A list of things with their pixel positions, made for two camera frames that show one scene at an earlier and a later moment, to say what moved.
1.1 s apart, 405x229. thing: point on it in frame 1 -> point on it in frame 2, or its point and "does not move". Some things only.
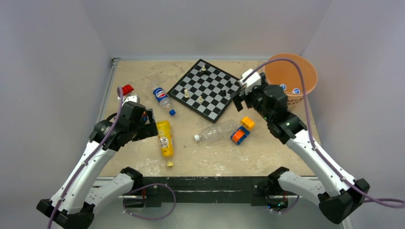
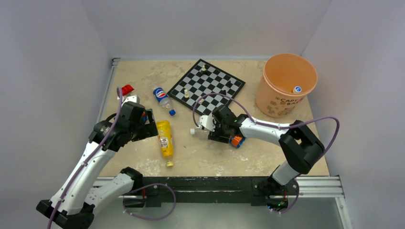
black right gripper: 237,99 -> 216,136
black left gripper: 150,129 does not move
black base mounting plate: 253,190 does not move
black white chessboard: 205,89 does not move
